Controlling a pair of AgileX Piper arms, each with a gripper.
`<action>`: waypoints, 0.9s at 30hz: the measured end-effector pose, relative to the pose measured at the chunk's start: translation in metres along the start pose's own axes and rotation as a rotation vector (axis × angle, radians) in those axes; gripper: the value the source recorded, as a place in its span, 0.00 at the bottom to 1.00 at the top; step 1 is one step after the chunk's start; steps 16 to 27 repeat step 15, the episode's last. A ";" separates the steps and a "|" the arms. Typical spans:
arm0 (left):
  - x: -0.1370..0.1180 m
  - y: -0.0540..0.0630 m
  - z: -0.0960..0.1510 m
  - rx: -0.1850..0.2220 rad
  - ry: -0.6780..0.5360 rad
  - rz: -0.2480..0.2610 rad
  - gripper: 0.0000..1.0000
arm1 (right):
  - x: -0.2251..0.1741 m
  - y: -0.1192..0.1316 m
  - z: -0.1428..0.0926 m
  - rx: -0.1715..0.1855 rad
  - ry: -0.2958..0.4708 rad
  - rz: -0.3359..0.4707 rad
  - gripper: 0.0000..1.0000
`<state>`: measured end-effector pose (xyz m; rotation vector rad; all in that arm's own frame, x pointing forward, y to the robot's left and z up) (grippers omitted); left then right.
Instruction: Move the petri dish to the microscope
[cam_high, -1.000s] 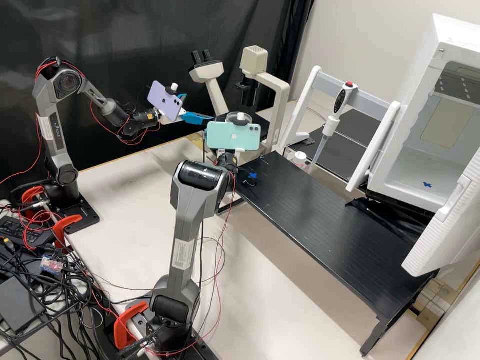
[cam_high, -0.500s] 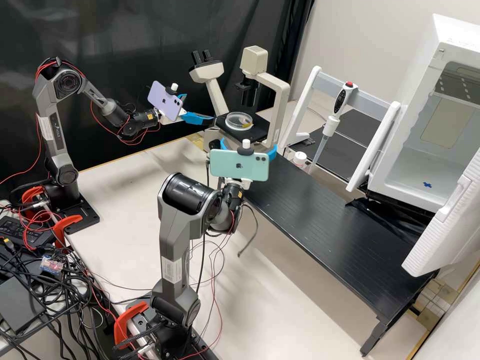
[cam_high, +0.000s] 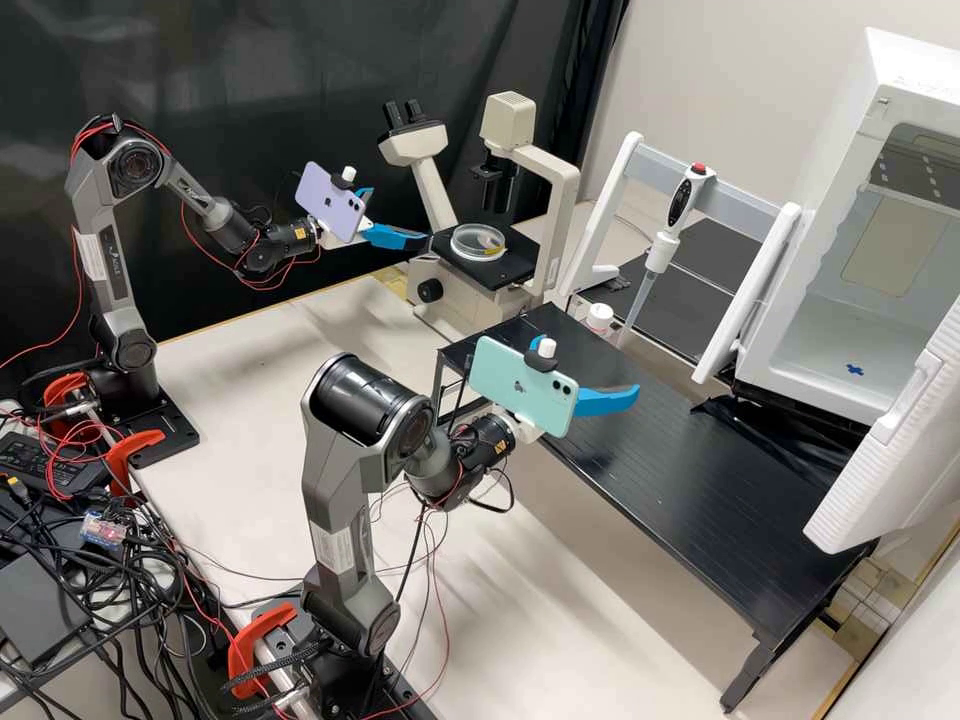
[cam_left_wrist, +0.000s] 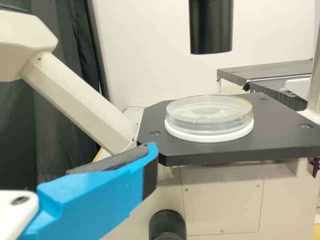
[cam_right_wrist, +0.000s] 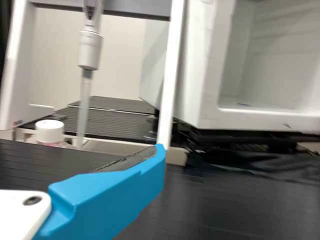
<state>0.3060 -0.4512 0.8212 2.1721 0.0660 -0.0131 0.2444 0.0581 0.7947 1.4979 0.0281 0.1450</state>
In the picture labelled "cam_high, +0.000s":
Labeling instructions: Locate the small circuit board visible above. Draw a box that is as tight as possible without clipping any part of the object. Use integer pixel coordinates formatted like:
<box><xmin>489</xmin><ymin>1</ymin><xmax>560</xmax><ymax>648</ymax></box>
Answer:
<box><xmin>80</xmin><ymin>509</ymin><xmax>129</xmax><ymax>547</ymax></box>

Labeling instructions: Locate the black flat box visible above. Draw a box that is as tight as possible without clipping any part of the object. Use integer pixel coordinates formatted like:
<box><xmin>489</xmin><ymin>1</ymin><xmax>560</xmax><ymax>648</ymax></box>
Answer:
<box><xmin>0</xmin><ymin>553</ymin><xmax>93</xmax><ymax>667</ymax></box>

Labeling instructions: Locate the pipette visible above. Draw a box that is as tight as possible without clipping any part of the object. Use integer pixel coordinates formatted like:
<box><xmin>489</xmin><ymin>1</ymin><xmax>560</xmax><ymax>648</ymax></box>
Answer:
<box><xmin>618</xmin><ymin>160</ymin><xmax>718</xmax><ymax>348</ymax></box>

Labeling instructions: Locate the orange clamp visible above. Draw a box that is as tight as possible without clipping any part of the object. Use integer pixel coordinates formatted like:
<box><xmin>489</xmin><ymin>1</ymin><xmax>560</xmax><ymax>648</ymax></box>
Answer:
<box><xmin>226</xmin><ymin>603</ymin><xmax>300</xmax><ymax>700</ymax></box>
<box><xmin>41</xmin><ymin>373</ymin><xmax>99</xmax><ymax>411</ymax></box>
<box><xmin>104</xmin><ymin>428</ymin><xmax>168</xmax><ymax>498</ymax></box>

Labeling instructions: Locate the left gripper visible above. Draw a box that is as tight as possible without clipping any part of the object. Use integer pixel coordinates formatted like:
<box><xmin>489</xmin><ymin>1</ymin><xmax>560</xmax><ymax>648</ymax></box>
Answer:
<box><xmin>350</xmin><ymin>187</ymin><xmax>430</xmax><ymax>252</ymax></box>

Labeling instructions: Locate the left wrist camera phone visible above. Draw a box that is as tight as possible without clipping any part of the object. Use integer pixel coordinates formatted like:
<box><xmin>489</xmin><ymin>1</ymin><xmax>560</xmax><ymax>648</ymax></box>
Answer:
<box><xmin>293</xmin><ymin>159</ymin><xmax>376</xmax><ymax>245</ymax></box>

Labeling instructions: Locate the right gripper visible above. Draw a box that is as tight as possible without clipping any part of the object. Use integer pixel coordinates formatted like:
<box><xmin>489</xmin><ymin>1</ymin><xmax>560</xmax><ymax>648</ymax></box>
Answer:
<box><xmin>515</xmin><ymin>334</ymin><xmax>642</xmax><ymax>446</ymax></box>

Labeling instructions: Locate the white pipette stand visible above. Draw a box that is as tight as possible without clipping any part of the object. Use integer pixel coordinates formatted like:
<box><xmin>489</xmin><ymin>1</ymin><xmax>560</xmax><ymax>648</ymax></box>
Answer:
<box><xmin>558</xmin><ymin>130</ymin><xmax>805</xmax><ymax>386</ymax></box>

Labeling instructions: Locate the black power adapter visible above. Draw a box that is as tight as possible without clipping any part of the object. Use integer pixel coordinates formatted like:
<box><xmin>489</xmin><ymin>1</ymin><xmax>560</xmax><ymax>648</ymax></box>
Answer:
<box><xmin>0</xmin><ymin>431</ymin><xmax>114</xmax><ymax>493</ymax></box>

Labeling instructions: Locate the wrist camera phone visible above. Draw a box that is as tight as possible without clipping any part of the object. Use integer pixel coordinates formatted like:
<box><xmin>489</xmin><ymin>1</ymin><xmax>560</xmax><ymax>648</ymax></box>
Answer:
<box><xmin>467</xmin><ymin>333</ymin><xmax>581</xmax><ymax>444</ymax></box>
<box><xmin>293</xmin><ymin>159</ymin><xmax>376</xmax><ymax>245</ymax></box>

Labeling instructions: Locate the right wrist camera phone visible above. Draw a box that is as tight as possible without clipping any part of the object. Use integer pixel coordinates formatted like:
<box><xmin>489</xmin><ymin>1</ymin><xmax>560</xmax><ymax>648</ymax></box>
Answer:
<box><xmin>467</xmin><ymin>333</ymin><xmax>581</xmax><ymax>444</ymax></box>

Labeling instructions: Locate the cream microscope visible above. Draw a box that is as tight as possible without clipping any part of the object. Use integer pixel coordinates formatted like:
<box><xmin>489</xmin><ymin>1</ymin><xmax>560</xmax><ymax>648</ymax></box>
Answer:
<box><xmin>377</xmin><ymin>89</ymin><xmax>583</xmax><ymax>328</ymax></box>

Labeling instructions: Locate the petri dish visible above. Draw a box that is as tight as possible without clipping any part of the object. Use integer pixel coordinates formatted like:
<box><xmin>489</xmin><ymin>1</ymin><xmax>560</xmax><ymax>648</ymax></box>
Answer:
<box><xmin>449</xmin><ymin>222</ymin><xmax>512</xmax><ymax>262</ymax></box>

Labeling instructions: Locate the incubator door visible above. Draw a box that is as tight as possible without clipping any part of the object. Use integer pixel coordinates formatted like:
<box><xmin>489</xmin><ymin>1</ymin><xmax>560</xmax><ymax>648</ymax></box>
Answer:
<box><xmin>802</xmin><ymin>296</ymin><xmax>960</xmax><ymax>556</ymax></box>

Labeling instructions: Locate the white incubator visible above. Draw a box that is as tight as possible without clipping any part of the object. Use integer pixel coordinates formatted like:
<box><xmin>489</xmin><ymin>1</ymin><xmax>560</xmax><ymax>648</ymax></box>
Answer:
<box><xmin>733</xmin><ymin>26</ymin><xmax>960</xmax><ymax>430</ymax></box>

